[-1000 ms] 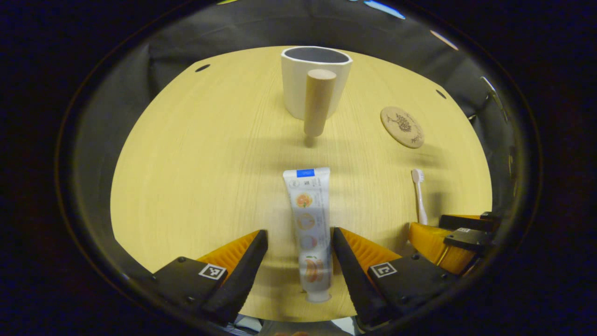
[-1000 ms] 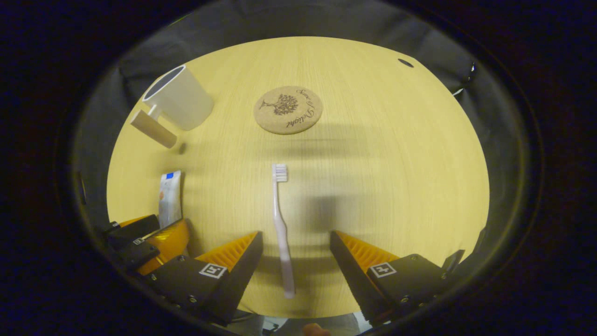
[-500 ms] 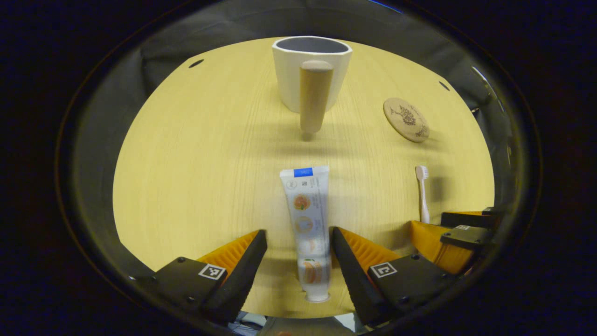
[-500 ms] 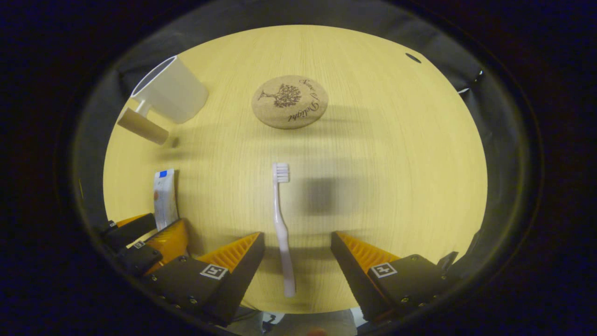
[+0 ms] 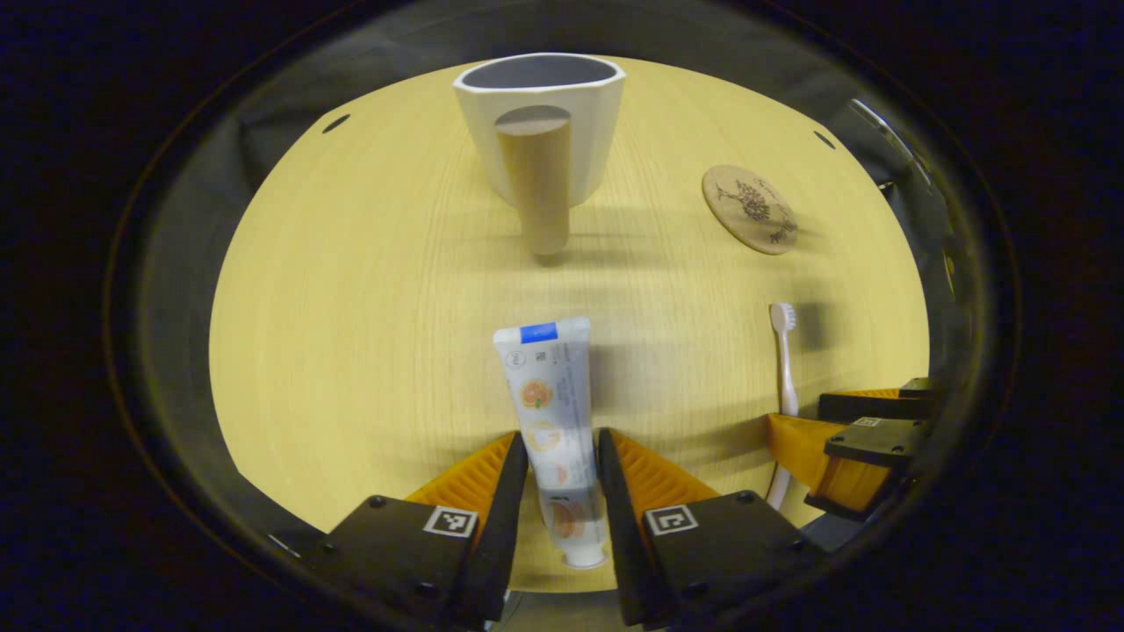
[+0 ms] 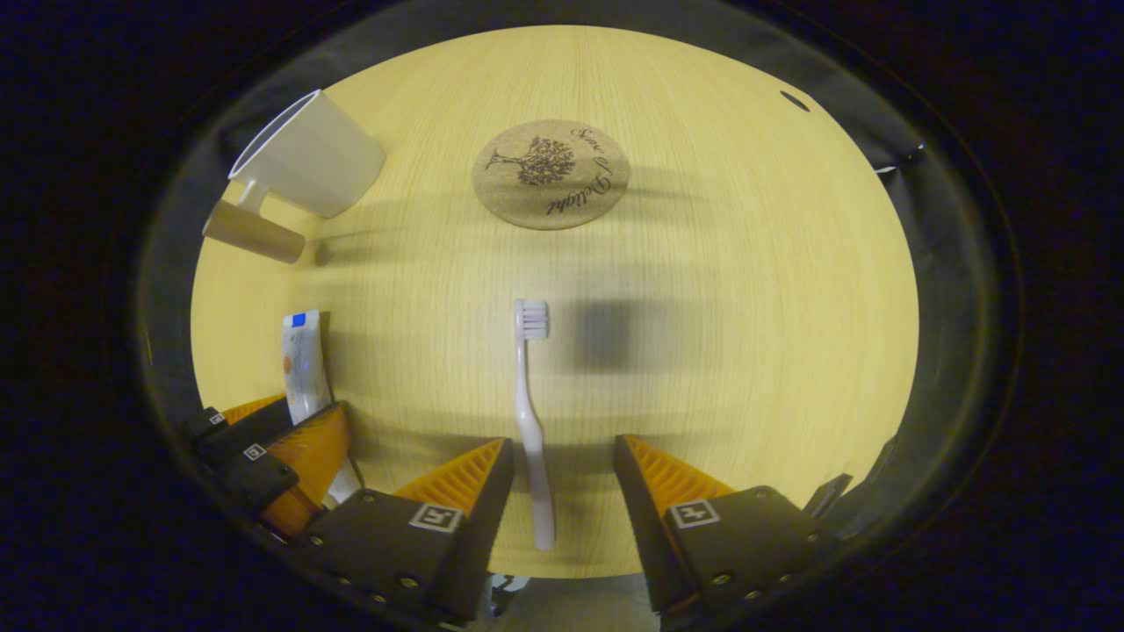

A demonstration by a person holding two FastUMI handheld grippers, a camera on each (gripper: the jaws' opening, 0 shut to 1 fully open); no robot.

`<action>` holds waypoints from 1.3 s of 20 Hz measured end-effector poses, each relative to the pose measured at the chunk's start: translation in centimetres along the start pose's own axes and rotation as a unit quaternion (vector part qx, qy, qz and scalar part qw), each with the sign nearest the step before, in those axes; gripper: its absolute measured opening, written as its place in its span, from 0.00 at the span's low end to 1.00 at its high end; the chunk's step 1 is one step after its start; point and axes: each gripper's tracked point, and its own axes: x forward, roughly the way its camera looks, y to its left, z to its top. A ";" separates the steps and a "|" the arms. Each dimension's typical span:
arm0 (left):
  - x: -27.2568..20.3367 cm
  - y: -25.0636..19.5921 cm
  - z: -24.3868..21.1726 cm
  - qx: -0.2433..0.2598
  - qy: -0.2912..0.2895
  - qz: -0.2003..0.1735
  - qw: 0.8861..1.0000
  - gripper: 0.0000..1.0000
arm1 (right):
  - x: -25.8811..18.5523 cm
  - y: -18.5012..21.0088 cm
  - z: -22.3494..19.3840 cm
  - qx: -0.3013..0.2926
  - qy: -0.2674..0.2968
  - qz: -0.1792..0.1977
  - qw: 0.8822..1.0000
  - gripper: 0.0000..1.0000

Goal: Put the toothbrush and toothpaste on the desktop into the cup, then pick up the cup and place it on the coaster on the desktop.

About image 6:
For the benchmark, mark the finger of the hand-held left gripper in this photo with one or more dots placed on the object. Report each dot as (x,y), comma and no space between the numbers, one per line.
(250,426)
(255,470)

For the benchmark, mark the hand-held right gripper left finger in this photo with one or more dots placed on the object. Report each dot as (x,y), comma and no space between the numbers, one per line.
(483,535)

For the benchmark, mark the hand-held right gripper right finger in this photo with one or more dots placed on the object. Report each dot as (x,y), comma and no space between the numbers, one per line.
(645,535)

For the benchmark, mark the white toothpaste tube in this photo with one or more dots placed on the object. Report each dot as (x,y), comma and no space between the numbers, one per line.
(303,369)

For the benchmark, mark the white toothbrush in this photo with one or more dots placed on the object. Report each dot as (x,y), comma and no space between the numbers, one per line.
(525,395)

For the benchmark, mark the round cork coaster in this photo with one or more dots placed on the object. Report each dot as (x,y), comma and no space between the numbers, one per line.
(551,175)

